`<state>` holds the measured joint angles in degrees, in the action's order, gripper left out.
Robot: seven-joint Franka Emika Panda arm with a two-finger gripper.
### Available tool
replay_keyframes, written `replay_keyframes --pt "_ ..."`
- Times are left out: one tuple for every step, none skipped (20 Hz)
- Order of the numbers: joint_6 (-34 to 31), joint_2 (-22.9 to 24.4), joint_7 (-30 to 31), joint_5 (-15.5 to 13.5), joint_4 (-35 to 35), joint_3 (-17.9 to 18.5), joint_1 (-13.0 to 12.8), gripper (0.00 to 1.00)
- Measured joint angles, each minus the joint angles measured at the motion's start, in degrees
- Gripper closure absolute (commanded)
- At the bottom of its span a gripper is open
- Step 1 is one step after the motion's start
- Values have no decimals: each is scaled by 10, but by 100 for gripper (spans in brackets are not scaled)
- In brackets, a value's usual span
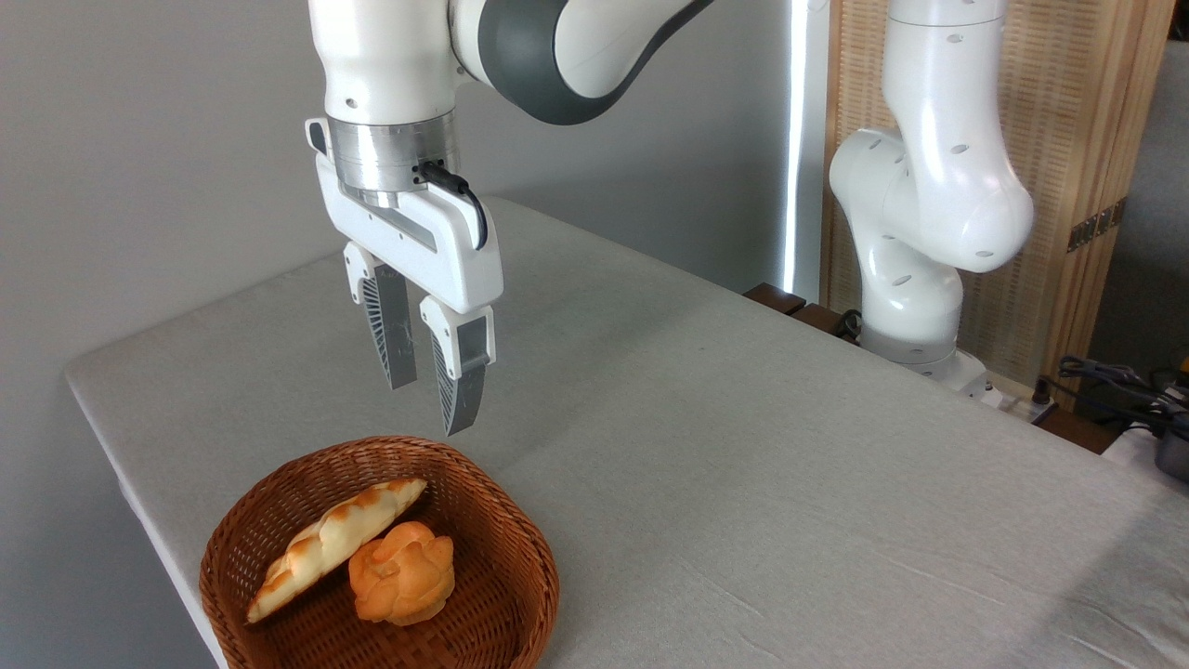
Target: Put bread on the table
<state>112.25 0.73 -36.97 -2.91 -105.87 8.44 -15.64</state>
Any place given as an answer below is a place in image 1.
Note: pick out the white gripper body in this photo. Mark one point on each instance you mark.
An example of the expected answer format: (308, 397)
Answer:
(418, 242)

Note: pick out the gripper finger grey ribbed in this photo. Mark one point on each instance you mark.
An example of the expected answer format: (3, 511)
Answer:
(390, 325)
(460, 372)

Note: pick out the long toasted bread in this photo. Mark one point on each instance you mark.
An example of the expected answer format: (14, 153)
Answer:
(325, 544)

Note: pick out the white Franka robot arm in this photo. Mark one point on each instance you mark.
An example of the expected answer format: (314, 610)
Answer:
(929, 186)

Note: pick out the round orange bread bun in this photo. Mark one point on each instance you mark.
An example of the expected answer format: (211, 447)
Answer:
(404, 576)

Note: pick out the brown wicker basket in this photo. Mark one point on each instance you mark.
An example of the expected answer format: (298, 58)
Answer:
(502, 557)

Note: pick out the grey tablecloth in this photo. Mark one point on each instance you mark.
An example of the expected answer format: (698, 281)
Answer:
(743, 465)

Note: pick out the white power strip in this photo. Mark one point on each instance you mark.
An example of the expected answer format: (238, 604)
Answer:
(1020, 409)

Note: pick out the dark metal screen hinge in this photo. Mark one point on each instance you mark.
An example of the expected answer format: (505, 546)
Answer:
(1096, 225)

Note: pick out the wooden folding screen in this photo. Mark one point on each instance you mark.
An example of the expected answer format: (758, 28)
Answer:
(1068, 111)

